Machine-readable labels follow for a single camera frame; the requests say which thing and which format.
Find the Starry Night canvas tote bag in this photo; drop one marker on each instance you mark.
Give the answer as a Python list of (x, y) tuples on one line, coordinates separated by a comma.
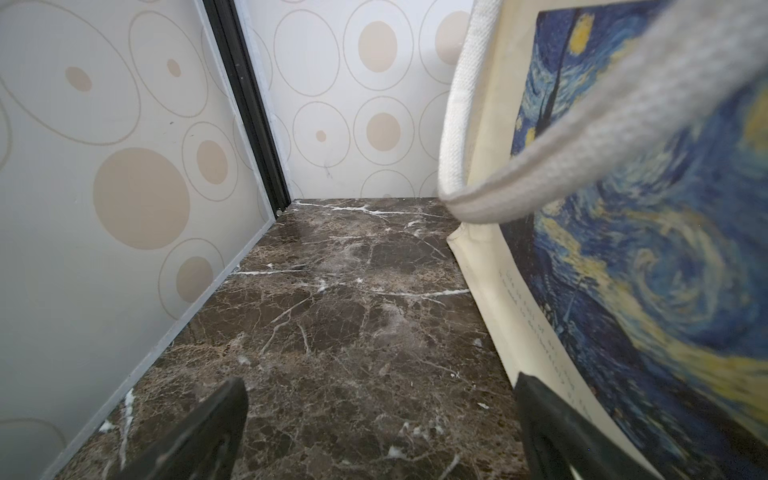
[(607, 163)]

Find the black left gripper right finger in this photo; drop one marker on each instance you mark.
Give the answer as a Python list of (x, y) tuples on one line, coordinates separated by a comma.
[(559, 443)]

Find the black corner frame post left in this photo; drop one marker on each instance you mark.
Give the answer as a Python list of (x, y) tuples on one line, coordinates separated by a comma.
[(231, 41)]

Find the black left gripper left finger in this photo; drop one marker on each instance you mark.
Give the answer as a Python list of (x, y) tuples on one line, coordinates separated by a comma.
[(204, 445)]

